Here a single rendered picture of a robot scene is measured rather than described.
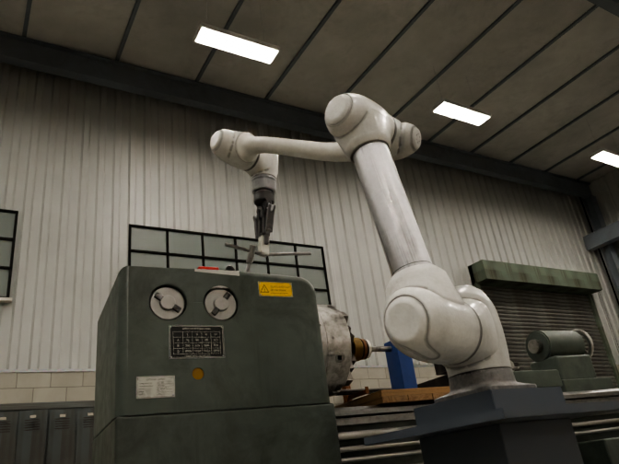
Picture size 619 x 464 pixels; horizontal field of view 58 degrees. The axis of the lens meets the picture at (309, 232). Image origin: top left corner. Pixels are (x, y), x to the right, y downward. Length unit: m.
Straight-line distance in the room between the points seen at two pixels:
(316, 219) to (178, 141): 2.99
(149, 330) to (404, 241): 0.70
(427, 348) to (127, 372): 0.74
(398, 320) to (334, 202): 10.21
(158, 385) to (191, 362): 0.10
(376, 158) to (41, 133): 8.65
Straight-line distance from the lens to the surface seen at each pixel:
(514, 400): 1.34
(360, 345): 2.02
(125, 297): 1.55
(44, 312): 8.59
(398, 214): 1.37
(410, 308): 1.20
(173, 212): 9.64
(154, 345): 1.52
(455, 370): 1.42
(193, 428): 1.51
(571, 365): 2.65
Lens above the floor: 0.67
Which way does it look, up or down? 24 degrees up
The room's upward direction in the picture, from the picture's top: 8 degrees counter-clockwise
